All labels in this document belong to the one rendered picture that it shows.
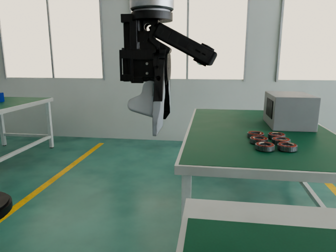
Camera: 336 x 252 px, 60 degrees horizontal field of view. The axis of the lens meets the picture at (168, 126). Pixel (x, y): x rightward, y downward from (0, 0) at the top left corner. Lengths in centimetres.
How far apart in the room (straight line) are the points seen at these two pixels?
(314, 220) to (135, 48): 86
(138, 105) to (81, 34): 454
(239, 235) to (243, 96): 375
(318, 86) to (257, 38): 113
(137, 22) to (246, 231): 72
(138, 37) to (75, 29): 454
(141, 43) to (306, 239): 76
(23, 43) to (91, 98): 143
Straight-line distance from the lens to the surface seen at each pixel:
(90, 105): 501
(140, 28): 53
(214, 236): 96
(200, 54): 51
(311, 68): 477
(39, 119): 549
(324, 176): 160
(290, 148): 184
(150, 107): 47
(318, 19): 480
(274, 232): 102
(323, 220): 115
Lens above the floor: 127
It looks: 13 degrees down
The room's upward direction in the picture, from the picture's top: straight up
